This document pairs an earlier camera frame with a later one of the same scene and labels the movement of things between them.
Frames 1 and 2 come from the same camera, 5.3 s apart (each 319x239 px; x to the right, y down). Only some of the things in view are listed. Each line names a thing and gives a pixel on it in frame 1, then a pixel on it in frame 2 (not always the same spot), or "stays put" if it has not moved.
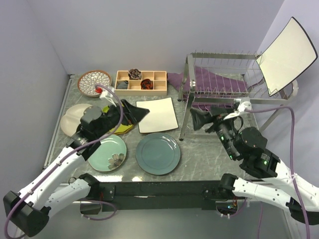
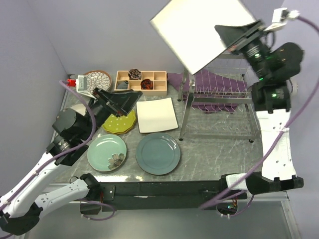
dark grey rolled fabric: x=122 y=85 stays put
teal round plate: x=158 y=154 stays put
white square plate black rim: x=162 y=115 stays put
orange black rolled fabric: x=146 y=84 stays put
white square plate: x=287 y=58 -> x=189 y=27
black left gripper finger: x=135 y=114 -> x=125 y=100
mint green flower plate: x=109 y=155 stays put
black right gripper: x=199 y=117 -> x=233 y=37
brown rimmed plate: x=88 y=81 stays put
